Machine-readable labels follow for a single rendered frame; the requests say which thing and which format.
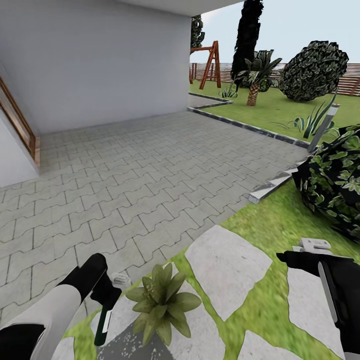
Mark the tree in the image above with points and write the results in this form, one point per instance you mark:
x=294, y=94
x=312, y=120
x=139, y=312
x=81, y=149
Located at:
x=248, y=34
x=197, y=36

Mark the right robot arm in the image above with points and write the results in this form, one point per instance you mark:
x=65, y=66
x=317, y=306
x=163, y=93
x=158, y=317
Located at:
x=340, y=278

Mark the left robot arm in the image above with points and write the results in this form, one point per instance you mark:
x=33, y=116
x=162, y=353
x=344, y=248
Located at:
x=35, y=333

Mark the door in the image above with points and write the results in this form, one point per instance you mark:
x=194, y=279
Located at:
x=21, y=127

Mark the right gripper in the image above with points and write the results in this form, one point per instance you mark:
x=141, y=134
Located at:
x=296, y=259

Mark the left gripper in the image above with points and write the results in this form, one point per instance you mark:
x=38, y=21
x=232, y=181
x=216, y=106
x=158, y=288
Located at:
x=108, y=295

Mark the insectifuge atomizer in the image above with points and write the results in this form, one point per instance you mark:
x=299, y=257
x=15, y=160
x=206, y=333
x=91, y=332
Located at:
x=103, y=325

